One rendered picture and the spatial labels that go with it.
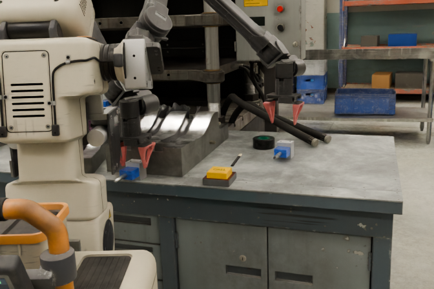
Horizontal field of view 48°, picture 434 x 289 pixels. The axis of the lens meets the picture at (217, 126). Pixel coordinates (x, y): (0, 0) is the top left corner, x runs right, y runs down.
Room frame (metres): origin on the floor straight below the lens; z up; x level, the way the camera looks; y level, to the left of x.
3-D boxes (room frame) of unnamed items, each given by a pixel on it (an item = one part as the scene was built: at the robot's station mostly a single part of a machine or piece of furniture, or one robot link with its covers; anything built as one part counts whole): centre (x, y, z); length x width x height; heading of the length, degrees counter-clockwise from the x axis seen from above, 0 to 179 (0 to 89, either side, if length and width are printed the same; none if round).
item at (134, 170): (1.37, 0.27, 0.83); 0.13 x 0.05 x 0.05; 157
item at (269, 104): (1.59, -0.20, 0.96); 0.07 x 0.07 x 0.09; 63
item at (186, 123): (1.67, 0.17, 0.92); 0.35 x 0.16 x 0.09; 162
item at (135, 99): (1.41, 0.25, 1.02); 0.07 x 0.06 x 0.07; 142
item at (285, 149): (1.54, -0.21, 0.83); 0.13 x 0.05 x 0.05; 154
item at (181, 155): (1.68, 0.16, 0.87); 0.50 x 0.26 x 0.14; 162
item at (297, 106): (1.56, -0.25, 0.96); 0.07 x 0.07 x 0.09; 63
